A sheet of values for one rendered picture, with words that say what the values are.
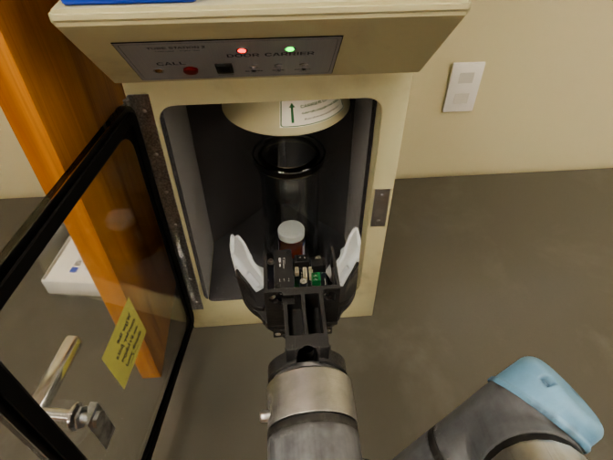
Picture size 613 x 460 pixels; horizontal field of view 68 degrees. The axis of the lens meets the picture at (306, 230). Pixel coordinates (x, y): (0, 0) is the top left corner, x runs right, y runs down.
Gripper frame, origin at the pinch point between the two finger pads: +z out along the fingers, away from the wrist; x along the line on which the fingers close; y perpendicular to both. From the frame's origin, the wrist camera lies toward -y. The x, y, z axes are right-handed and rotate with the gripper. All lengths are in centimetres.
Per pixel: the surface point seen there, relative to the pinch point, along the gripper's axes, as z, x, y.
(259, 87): 8.3, 3.1, 15.4
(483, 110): 50, -46, -16
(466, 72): 50, -40, -6
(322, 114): 11.1, -4.4, 9.8
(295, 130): 9.5, -0.8, 8.8
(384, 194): 7.5, -12.9, -1.0
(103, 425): -20.0, 19.9, -4.1
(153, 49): 0.3, 11.5, 23.6
